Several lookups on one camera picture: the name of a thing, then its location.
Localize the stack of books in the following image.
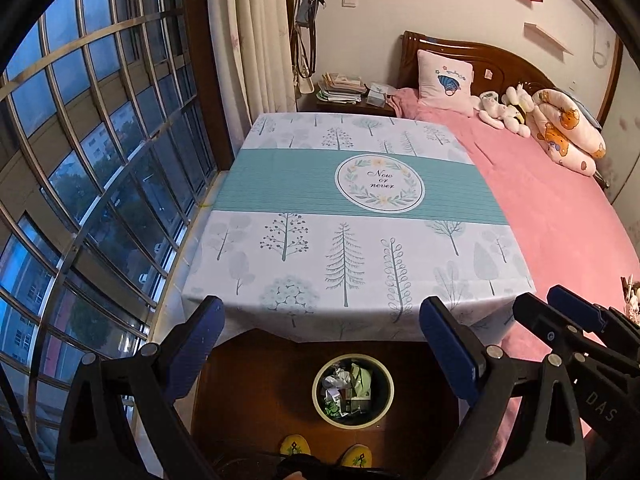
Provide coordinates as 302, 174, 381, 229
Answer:
317, 72, 368, 106

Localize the tree print tablecloth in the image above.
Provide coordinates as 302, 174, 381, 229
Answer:
172, 111, 538, 346

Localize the bear print bolster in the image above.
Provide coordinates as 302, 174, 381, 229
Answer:
530, 88, 607, 176

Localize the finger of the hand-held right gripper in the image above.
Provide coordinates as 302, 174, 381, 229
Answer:
514, 292, 608, 371
547, 285, 640, 371

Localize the metal window grille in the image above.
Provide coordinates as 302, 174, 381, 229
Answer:
0, 0, 221, 480

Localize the round dark trash bin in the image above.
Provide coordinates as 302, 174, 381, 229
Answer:
311, 354, 395, 428

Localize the small pink trinket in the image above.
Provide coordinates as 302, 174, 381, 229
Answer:
620, 274, 640, 321

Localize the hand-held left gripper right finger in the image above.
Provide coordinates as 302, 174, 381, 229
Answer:
419, 296, 586, 480

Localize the pink embroidered pillow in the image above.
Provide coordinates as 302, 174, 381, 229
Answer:
415, 49, 475, 117

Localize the small pink wall shelf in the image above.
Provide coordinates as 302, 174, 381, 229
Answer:
524, 21, 573, 55

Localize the pale blue box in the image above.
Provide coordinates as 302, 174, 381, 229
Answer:
366, 82, 394, 107

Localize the wooden bed headboard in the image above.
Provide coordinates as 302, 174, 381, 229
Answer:
400, 30, 558, 96

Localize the white paper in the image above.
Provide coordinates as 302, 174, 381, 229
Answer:
322, 367, 351, 392

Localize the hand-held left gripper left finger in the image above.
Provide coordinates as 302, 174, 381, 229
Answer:
54, 295, 226, 480

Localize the dark wooden nightstand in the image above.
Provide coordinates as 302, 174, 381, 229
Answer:
315, 91, 399, 118

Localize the cream curtain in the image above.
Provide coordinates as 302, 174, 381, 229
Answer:
207, 0, 298, 161

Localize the white yellow plush toy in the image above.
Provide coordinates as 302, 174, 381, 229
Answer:
502, 82, 536, 138

